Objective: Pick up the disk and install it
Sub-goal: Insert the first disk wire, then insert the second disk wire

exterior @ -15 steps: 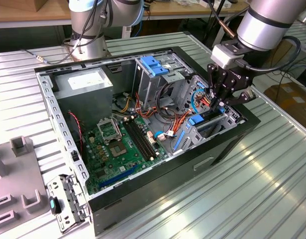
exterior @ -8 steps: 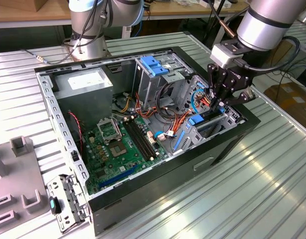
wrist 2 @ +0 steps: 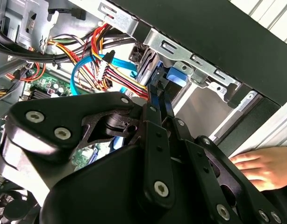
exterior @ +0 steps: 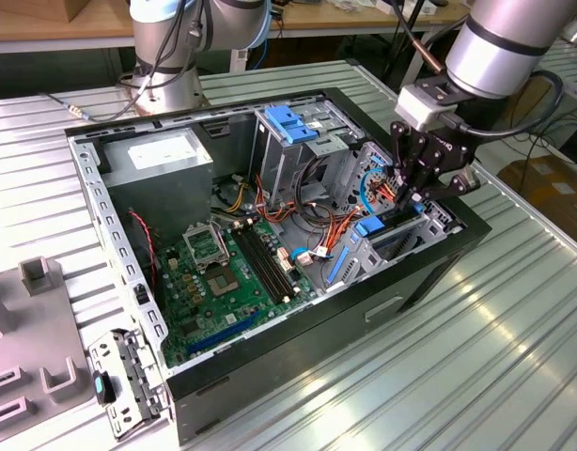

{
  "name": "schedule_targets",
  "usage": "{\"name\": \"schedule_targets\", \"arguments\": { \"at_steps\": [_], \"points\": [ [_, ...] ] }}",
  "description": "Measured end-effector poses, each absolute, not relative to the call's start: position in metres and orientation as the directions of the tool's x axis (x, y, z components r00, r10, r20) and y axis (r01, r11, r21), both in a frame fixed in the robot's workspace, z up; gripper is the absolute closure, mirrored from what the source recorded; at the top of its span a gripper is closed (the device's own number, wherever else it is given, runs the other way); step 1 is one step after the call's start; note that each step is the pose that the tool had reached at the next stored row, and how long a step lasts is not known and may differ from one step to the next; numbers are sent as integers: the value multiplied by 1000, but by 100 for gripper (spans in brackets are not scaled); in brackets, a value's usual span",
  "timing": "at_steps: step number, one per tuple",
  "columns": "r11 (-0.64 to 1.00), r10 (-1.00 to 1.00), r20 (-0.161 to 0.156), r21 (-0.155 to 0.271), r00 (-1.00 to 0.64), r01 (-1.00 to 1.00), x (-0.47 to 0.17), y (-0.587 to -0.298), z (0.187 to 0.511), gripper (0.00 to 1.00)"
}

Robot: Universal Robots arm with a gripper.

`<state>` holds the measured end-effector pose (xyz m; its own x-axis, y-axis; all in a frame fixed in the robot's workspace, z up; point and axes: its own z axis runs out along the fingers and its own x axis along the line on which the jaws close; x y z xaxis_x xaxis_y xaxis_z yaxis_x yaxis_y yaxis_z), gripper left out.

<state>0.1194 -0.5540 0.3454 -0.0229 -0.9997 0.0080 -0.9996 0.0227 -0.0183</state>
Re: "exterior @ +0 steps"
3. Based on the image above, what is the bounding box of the metal socket cover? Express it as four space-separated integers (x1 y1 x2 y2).
181 222 232 273

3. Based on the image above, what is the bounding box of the blue expansion slot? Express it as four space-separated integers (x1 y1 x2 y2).
184 308 265 357

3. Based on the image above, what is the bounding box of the black RAM slot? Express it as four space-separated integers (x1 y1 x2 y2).
239 226 289 302
245 225 295 298
251 223 301 295
232 227 284 304

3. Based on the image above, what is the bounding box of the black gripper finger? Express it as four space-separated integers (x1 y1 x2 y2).
412 167 482 209
390 119 427 211

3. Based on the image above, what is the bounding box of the hard disk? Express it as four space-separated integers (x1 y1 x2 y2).
325 213 429 290

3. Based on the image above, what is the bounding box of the blue plastic drive bracket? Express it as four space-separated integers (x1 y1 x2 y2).
263 105 321 147

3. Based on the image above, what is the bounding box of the grey power supply unit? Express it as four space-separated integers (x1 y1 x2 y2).
98 126 215 241

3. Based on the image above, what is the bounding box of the red black wire bundle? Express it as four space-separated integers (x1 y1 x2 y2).
253 172 339 229

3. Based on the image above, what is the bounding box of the orange wire bundle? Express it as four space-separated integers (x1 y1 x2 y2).
316 205 366 258

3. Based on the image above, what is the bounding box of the small blue wire white plug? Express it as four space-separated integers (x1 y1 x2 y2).
288 244 335 270

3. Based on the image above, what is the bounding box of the orange red power wire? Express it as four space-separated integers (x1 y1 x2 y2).
366 166 405 206

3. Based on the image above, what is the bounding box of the grey parts rack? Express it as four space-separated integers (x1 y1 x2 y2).
0 256 96 447

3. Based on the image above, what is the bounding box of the green motherboard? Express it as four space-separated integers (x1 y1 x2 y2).
154 218 318 370

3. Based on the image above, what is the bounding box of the black cable copper fitting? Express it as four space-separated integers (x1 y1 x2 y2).
389 0 447 76

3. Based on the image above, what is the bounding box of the CPU socket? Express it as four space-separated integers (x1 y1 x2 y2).
201 264 246 301

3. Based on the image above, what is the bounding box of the yellow black wire bundle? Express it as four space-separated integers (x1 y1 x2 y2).
212 172 252 213

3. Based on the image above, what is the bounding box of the wooden desk white frame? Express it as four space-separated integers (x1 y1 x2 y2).
269 0 473 93
0 0 137 54

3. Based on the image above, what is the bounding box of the red black fan wire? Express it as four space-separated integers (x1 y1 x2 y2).
127 210 159 288

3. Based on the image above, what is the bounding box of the black camera cable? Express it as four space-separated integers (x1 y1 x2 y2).
445 69 565 138

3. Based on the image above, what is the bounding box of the blue data wire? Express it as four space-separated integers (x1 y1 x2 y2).
357 166 389 215

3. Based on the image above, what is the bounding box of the silver optical drive cage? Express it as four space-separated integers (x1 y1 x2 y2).
248 96 367 210

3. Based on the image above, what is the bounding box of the silver slot cover latch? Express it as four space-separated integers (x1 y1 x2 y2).
87 327 173 442

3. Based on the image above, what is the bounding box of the black blue latch knob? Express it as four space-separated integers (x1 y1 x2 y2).
90 368 117 408

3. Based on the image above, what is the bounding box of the black open PC case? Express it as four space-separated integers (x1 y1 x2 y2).
64 86 494 447

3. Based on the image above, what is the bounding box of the black tripod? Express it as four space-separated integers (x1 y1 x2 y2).
381 0 429 93

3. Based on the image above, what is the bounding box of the brown cardboard box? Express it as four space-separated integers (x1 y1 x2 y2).
496 157 577 236

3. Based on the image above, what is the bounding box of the cable with metal connector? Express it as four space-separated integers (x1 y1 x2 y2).
39 91 135 124

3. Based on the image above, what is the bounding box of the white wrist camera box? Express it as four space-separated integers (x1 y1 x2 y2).
394 77 461 133

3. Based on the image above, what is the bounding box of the silver disk bay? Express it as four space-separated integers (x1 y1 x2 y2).
321 140 464 296

